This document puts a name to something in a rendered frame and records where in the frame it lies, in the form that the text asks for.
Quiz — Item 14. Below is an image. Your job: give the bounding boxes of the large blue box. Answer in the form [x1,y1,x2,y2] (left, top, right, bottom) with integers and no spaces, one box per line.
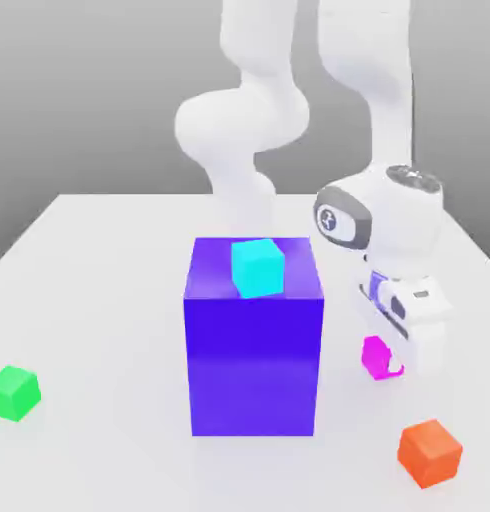
[183,236,325,438]

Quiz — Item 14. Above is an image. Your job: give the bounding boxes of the small magenta cube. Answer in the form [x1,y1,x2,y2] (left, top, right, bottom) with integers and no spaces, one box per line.
[361,335,405,382]

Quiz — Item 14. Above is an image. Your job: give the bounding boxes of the small green cube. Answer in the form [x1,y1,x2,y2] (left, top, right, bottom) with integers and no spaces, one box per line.
[0,364,43,423]

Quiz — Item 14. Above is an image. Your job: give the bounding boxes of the small orange cube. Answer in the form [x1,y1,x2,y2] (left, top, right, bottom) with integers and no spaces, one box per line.
[396,418,464,490]

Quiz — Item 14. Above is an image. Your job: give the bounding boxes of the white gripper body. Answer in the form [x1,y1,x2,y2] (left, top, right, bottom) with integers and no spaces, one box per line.
[356,281,450,377]

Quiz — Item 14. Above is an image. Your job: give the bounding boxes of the small cyan cube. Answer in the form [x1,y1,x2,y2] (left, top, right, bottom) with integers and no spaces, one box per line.
[230,238,286,300]

